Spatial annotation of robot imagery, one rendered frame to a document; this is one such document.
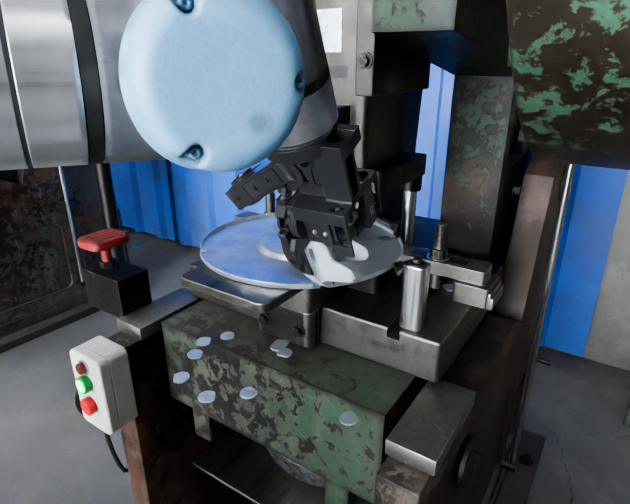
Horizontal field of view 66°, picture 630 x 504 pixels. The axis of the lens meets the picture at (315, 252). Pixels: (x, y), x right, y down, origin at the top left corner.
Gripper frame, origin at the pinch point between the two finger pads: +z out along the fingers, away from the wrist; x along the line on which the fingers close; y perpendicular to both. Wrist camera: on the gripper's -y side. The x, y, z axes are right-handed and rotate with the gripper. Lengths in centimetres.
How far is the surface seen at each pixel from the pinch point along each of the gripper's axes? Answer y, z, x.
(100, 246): -40.2, 2.9, -3.2
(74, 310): -156, 93, 19
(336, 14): -6.8, -20.2, 24.9
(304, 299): -5.8, 8.1, 1.3
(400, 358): 7.6, 14.7, 0.9
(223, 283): -10.9, -1.0, -5.7
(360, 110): -3.0, -9.9, 20.0
